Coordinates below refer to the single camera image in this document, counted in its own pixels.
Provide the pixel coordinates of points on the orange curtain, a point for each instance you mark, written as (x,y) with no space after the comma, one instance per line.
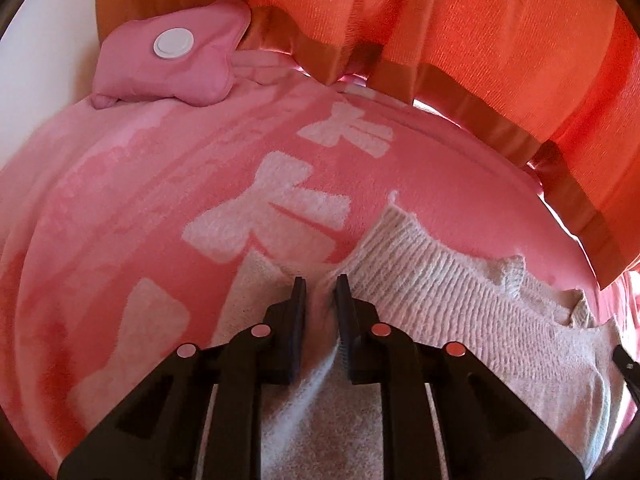
(450,35)

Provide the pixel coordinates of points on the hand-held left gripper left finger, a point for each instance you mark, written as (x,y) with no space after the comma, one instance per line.
(299,310)

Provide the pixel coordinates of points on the white knitted sweater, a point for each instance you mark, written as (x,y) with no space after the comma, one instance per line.
(475,310)

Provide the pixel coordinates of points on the pink hot water bag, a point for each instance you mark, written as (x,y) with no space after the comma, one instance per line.
(170,57)

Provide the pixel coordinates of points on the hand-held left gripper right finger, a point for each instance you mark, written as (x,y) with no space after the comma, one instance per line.
(344,310)

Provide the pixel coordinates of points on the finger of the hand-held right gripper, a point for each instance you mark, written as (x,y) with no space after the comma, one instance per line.
(626,362)

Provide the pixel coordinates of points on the pink patterned blanket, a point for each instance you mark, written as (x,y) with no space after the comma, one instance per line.
(150,200)

